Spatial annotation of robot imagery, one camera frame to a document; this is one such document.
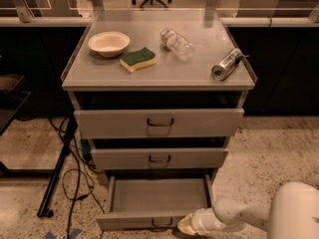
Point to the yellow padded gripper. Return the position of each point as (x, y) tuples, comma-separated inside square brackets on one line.
[(198, 220)]

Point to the grey bottom drawer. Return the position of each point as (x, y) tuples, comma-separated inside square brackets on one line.
[(154, 204)]

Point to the grey drawer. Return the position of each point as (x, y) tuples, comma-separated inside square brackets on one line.
[(158, 114), (154, 204), (157, 153)]

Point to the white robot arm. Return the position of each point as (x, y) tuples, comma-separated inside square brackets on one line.
[(293, 214)]

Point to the grey middle drawer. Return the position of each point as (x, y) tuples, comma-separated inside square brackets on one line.
[(157, 153)]

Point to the grey top drawer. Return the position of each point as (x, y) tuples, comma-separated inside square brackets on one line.
[(158, 114)]

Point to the grey drawer cabinet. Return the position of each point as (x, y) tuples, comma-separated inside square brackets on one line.
[(90, 72)]

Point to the black stand leg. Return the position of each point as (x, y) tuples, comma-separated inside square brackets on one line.
[(44, 208)]

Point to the silver can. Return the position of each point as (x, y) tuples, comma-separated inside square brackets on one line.
[(227, 65)]

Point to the green yellow sponge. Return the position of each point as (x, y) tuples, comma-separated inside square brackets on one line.
[(139, 59)]

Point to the clear plastic bottle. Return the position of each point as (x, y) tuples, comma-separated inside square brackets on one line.
[(177, 44)]

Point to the white bowl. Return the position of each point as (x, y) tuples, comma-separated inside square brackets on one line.
[(109, 44)]

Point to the dark side table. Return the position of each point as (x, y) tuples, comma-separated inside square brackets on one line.
[(11, 98)]

